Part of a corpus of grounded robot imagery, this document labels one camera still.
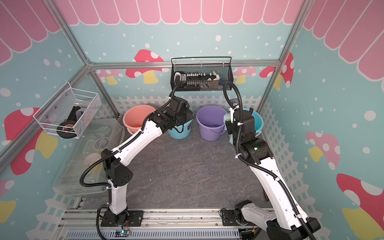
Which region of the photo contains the blue bucket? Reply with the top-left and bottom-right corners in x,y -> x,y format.
168,109 -> 194,140
230,110 -> 264,145

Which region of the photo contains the pink plastic bucket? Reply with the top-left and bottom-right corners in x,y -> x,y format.
123,105 -> 155,135

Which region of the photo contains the light green cloth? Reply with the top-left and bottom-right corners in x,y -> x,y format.
223,108 -> 234,132

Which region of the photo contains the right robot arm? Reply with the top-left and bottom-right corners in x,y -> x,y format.
226,106 -> 321,240

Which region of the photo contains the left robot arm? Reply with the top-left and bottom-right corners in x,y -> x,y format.
103,97 -> 193,226

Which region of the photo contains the purple bucket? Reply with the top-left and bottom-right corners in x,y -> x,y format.
196,105 -> 227,141

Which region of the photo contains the black tape dispenser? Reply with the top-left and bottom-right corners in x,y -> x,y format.
57,106 -> 83,139

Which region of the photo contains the clear plastic storage box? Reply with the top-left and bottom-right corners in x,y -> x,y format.
54,119 -> 126,196

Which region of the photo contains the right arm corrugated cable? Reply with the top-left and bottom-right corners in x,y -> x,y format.
222,81 -> 317,240

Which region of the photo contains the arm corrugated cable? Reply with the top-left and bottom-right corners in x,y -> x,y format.
222,81 -> 317,240
79,80 -> 187,240

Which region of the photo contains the black wire mesh basket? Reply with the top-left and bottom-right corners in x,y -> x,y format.
170,57 -> 234,92

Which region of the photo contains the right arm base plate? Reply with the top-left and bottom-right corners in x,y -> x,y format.
219,208 -> 258,229

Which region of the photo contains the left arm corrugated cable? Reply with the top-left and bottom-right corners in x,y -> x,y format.
79,80 -> 187,240

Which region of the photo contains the white wire basket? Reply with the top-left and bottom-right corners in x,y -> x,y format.
34,83 -> 102,139

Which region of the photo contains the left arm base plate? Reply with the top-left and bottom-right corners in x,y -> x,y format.
101,209 -> 144,227

